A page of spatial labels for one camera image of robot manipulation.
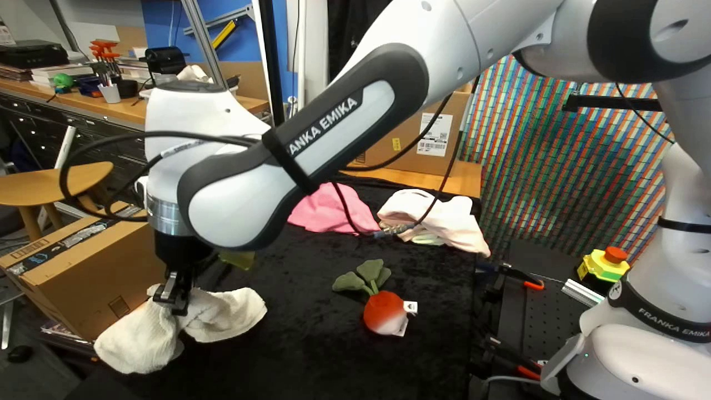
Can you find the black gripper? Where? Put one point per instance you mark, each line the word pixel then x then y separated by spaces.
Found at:
pixel 186 257

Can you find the white towel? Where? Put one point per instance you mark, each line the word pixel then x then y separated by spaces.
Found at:
pixel 133 341

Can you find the red stuffed radish toy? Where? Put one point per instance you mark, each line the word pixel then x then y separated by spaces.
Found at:
pixel 381 311

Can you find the cream peach cloth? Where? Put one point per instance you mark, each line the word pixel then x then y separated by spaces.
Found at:
pixel 451 222

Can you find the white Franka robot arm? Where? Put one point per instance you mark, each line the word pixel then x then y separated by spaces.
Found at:
pixel 246 192

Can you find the grey workbench with wooden top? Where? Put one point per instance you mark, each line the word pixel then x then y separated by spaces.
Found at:
pixel 46 124

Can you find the cardboard box with black tape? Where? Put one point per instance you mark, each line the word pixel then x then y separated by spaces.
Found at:
pixel 74 288

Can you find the pink cloth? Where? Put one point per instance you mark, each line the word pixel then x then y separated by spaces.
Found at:
pixel 324 211

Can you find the wooden stool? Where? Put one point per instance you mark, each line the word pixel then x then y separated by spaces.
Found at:
pixel 36 185

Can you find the orange toy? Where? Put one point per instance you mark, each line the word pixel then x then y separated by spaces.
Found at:
pixel 102 48

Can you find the silver metal pole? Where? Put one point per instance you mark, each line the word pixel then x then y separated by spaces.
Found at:
pixel 194 28

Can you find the black vertical pole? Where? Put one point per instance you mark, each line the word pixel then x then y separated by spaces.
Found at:
pixel 269 45

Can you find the black flat case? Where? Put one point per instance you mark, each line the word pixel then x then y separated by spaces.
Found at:
pixel 33 54

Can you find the wooden board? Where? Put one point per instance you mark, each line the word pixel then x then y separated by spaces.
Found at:
pixel 444 181

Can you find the black curtain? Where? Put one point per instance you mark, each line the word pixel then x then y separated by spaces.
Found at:
pixel 347 23

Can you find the colourful patterned backdrop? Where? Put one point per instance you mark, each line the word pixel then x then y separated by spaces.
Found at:
pixel 562 185

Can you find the silver tube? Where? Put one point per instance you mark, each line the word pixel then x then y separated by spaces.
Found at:
pixel 580 292

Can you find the yellow red emergency stop button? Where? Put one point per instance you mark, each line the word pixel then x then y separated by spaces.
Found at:
pixel 602 265

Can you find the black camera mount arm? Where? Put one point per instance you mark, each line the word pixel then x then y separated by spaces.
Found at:
pixel 614 103

